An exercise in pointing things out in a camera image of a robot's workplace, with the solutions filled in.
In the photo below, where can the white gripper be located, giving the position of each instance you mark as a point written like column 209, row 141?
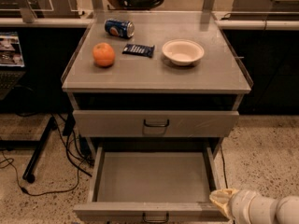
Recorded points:
column 239, row 205

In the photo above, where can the grey drawer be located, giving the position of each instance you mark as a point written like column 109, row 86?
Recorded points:
column 116, row 123
column 152, row 188

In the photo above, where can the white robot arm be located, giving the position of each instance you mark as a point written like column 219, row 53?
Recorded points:
column 287, row 210

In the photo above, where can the grey drawer cabinet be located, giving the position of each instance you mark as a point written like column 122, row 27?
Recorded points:
column 215, row 83

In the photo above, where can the grey top drawer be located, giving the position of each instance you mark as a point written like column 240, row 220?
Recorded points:
column 116, row 123

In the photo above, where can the white paper bowl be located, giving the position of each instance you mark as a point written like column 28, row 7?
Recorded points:
column 183, row 52

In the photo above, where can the dark blue snack bar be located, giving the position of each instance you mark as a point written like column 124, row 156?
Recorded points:
column 139, row 50

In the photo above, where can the orange fruit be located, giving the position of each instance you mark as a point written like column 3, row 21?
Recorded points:
column 103, row 55

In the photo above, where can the black stand leg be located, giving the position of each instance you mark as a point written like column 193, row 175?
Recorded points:
column 28, row 174

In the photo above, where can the blue soda can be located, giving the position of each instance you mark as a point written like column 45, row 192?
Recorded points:
column 120, row 28

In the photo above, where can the magazine on left shelf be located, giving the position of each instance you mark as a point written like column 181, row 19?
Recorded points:
column 10, row 50

